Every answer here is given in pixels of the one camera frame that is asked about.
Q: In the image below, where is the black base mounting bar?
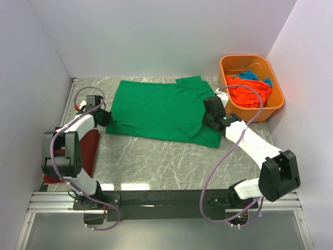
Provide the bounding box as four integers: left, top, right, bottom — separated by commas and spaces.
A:
73, 189, 258, 224

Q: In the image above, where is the green t shirt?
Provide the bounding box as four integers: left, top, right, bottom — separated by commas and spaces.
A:
106, 76, 221, 148

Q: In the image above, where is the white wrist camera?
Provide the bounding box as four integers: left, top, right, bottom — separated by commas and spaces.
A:
74, 100, 86, 114
214, 89, 229, 108

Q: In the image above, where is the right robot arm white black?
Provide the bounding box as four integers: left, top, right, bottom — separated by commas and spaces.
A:
202, 95, 301, 208

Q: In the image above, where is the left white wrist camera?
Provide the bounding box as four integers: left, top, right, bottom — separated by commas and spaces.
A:
74, 100, 86, 114

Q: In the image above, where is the folded dark red t shirt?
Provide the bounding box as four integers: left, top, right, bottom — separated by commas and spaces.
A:
43, 129, 100, 184

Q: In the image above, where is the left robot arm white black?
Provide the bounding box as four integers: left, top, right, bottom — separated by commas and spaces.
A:
41, 95, 112, 209

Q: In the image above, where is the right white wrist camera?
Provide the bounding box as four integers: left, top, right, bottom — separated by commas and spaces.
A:
214, 89, 229, 108

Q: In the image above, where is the blue t shirt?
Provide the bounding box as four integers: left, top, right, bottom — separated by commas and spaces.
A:
234, 70, 273, 88

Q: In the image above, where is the orange t shirt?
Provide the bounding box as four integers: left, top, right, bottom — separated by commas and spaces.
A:
225, 76, 272, 108

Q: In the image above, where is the orange plastic basket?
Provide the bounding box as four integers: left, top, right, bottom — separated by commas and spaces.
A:
219, 55, 285, 122

